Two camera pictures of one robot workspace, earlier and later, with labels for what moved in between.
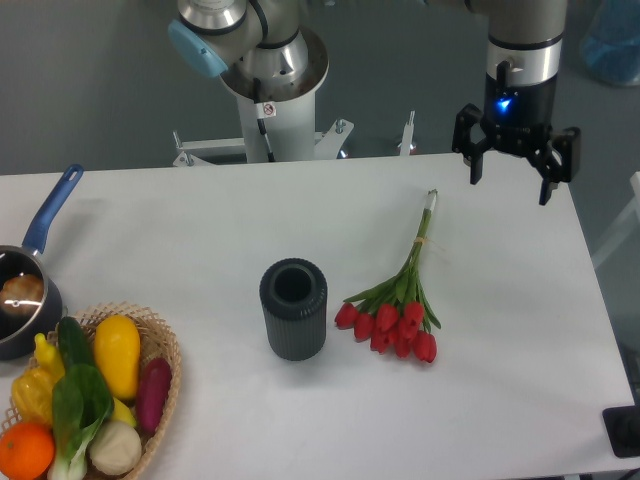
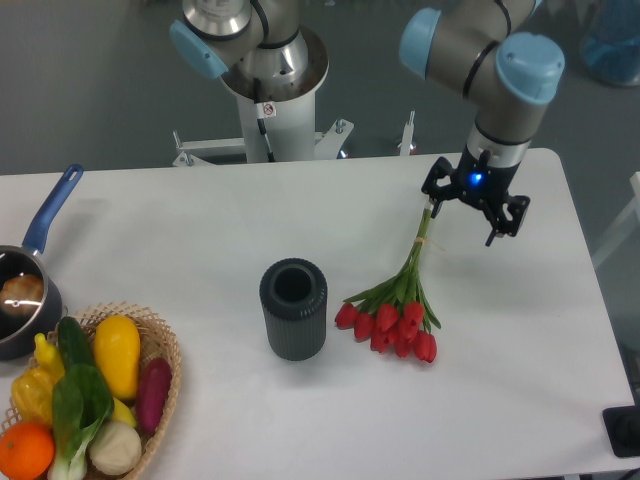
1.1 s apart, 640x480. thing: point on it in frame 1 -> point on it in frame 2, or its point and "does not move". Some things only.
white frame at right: [634, 210] does not move
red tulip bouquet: [397, 312] does not move
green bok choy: [81, 407] does not move
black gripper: [518, 119] -> [479, 180]
